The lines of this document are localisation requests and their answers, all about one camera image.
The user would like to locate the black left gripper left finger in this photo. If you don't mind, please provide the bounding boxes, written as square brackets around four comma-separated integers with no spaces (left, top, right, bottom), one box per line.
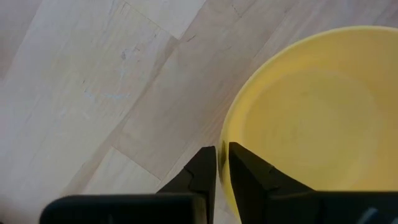
[157,146,217,224]

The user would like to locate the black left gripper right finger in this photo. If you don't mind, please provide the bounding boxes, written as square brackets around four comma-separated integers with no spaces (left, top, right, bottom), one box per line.
[229,142,313,224]

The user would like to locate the yellow mini bowl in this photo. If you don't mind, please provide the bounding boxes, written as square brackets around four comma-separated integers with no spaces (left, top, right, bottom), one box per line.
[218,26,398,220]

